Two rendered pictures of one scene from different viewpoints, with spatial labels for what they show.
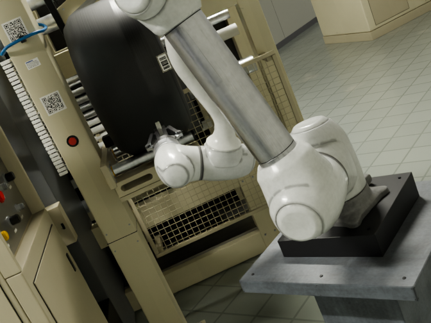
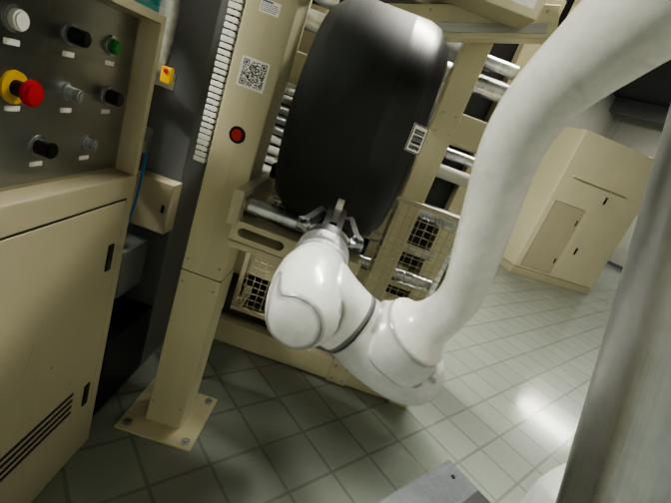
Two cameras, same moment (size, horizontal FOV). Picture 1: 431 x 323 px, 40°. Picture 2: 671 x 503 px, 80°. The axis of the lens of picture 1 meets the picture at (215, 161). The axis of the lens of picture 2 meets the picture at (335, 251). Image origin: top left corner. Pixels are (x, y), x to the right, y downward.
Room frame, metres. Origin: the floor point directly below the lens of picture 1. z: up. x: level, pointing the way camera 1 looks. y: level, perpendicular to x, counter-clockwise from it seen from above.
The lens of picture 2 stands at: (1.13, 0.10, 1.22)
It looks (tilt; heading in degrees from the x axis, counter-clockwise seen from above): 19 degrees down; 1
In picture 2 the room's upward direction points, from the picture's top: 21 degrees clockwise
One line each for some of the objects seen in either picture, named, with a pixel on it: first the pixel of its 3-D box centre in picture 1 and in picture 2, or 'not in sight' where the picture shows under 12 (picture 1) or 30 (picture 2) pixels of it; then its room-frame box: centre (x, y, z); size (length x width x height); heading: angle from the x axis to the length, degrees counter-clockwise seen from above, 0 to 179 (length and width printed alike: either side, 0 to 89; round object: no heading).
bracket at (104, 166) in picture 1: (109, 163); (257, 194); (2.32, 0.39, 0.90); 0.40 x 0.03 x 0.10; 2
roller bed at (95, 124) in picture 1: (88, 117); (283, 136); (2.70, 0.45, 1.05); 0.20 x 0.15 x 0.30; 92
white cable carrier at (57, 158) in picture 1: (37, 118); (224, 76); (2.26, 0.55, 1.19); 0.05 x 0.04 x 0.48; 2
